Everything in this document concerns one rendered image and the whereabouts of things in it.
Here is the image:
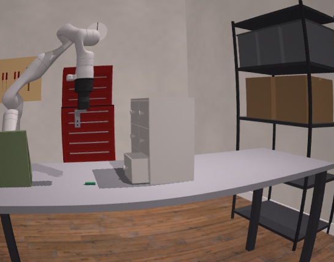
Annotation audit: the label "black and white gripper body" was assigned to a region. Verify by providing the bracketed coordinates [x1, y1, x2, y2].
[66, 65, 94, 110]

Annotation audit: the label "white chest of drawers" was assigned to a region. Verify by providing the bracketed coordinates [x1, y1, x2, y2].
[131, 98, 194, 184]

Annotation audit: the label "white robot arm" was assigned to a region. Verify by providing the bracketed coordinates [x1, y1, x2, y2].
[2, 24, 100, 131]

